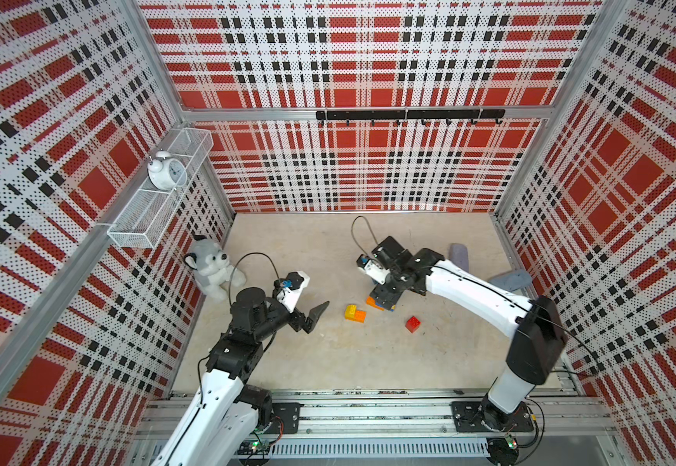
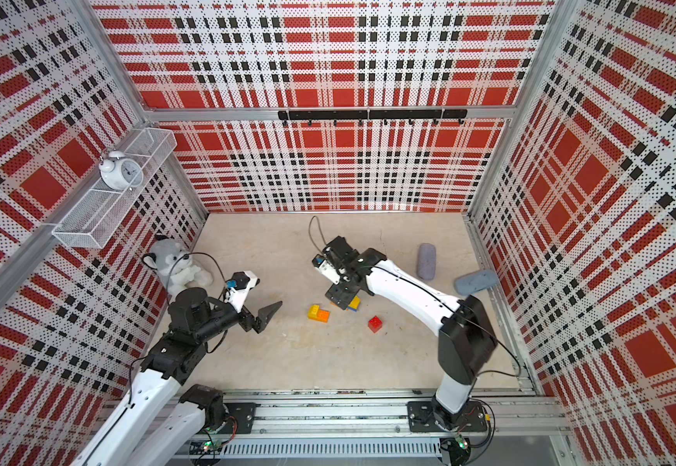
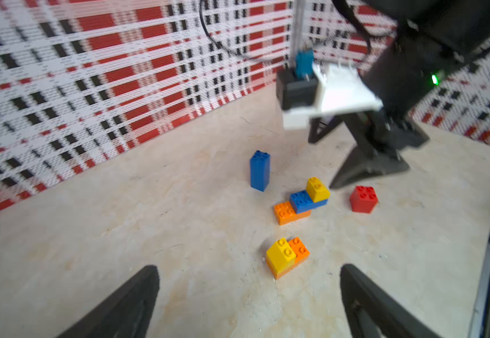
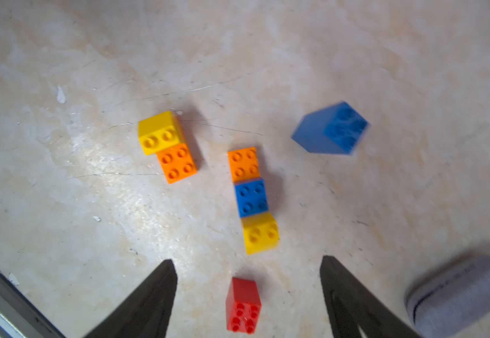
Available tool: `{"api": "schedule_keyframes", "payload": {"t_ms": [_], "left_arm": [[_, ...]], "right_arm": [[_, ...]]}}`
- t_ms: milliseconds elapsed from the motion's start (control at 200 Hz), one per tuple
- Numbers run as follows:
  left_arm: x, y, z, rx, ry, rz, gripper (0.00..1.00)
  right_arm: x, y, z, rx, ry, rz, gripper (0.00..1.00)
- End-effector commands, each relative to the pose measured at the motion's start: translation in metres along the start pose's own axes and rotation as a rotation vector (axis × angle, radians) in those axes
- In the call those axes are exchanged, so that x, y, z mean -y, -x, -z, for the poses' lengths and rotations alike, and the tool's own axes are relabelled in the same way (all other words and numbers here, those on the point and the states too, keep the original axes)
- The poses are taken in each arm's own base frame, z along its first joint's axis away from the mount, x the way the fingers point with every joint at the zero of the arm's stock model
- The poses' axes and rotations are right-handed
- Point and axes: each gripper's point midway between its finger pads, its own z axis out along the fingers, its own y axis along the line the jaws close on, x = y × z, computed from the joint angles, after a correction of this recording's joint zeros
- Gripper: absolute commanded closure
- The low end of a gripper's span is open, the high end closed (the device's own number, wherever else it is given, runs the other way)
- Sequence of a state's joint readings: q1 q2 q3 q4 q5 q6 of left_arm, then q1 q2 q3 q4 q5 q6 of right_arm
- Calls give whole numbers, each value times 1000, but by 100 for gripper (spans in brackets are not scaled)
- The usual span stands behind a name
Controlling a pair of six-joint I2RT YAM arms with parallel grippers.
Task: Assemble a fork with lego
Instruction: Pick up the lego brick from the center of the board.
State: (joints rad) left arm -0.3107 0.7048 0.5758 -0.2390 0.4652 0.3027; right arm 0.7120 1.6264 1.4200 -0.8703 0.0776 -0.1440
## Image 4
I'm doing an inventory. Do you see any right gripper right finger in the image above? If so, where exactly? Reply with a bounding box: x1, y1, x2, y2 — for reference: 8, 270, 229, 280
319, 256, 419, 337

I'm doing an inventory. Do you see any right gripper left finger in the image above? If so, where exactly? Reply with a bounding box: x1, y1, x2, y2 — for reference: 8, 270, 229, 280
87, 259, 178, 337

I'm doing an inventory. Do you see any red square lego brick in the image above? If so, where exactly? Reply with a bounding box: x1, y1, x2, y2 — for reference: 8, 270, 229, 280
226, 277, 262, 335

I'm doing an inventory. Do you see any yellow lego brick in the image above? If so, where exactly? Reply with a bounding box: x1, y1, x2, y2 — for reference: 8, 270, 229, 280
241, 211, 279, 255
138, 111, 186, 156

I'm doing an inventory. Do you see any blue long lego brick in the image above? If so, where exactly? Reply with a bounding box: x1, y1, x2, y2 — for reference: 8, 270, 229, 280
234, 177, 269, 218

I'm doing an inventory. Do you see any orange lego brick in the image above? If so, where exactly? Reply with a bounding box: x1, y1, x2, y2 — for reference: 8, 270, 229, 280
156, 143, 197, 184
227, 147, 260, 183

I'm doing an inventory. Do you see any blue square lego brick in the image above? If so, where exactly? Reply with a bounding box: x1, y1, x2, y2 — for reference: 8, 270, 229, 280
291, 101, 370, 155

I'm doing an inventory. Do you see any purple grey oval case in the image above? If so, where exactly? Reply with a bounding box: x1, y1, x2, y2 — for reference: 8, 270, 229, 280
406, 254, 490, 337

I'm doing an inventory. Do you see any aluminium front rail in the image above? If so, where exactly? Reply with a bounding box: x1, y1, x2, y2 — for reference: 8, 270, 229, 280
0, 272, 63, 337

